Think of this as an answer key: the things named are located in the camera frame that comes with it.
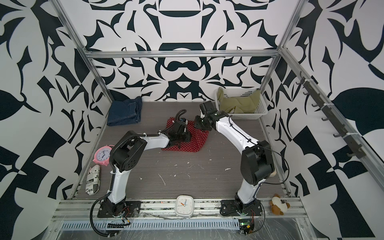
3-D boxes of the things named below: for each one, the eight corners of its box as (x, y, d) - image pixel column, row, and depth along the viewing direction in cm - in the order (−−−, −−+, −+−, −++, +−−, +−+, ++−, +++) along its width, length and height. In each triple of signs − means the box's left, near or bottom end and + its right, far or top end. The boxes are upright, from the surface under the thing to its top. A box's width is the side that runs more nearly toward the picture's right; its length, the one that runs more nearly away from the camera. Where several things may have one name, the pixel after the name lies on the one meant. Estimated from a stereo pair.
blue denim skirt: (108, 127, 106) (105, 123, 103) (114, 102, 121) (111, 98, 118) (140, 123, 109) (139, 119, 105) (142, 99, 123) (141, 95, 120)
